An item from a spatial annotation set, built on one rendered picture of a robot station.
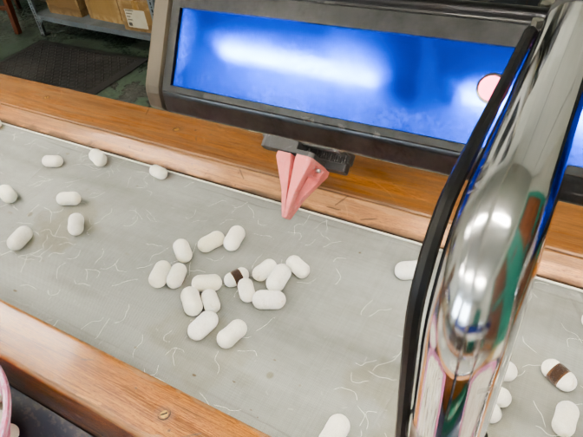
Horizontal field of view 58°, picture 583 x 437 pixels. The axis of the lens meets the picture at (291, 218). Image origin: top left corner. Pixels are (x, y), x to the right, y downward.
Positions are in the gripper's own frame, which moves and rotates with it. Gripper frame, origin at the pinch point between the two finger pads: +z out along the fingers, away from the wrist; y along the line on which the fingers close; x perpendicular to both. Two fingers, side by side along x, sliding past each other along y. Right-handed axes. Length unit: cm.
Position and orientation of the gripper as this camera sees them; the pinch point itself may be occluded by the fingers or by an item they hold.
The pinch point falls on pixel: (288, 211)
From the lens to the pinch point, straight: 63.2
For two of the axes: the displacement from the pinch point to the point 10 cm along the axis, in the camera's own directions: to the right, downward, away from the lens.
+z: -3.1, 9.5, -0.6
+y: 8.7, 2.6, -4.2
